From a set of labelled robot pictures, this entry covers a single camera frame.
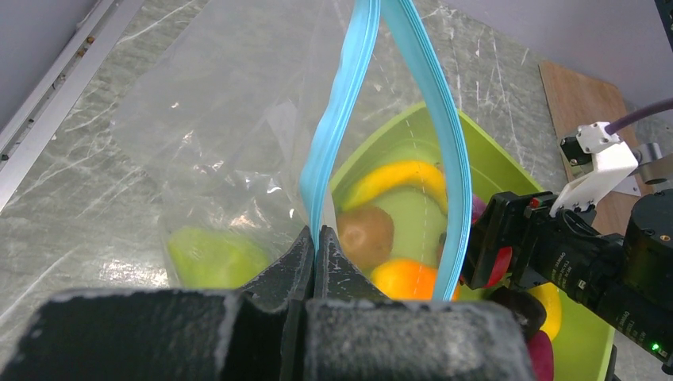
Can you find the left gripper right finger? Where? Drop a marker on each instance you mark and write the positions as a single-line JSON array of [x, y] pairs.
[[361, 339]]

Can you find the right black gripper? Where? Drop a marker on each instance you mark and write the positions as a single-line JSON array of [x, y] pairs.
[[521, 222]]

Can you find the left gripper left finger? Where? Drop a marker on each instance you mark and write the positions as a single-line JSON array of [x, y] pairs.
[[248, 333]]

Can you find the orange mango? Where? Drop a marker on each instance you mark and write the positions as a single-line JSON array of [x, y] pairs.
[[405, 279]]

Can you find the green pear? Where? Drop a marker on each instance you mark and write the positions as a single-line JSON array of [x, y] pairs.
[[214, 259]]

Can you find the clear zip top bag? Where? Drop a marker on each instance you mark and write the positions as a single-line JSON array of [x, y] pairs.
[[242, 118]]

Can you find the red apple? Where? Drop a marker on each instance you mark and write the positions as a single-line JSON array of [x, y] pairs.
[[500, 266]]

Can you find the dark purple plum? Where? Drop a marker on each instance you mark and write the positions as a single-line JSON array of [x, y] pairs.
[[528, 311]]

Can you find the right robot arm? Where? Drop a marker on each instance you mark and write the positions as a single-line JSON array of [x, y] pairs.
[[625, 279]]

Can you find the purple eggplant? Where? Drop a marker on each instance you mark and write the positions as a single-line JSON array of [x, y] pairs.
[[478, 207]]

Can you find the right yellow banana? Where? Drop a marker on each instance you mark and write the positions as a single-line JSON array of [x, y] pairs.
[[549, 296]]

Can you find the yellow banana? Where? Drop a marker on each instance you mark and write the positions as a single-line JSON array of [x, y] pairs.
[[549, 296], [420, 175]]

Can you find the left yellow banana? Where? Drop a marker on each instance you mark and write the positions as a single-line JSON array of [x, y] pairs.
[[420, 175]]

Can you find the brown kiwi potato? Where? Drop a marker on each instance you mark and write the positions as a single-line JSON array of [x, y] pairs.
[[366, 236]]

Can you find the green plastic tray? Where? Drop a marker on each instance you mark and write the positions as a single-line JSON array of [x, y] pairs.
[[584, 343]]

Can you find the purple sweet potato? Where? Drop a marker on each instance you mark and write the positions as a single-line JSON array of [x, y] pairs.
[[541, 354]]

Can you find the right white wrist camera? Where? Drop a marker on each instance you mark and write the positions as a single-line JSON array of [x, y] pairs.
[[612, 162]]

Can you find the metal bracket on board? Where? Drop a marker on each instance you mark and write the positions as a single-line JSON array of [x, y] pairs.
[[653, 168]]

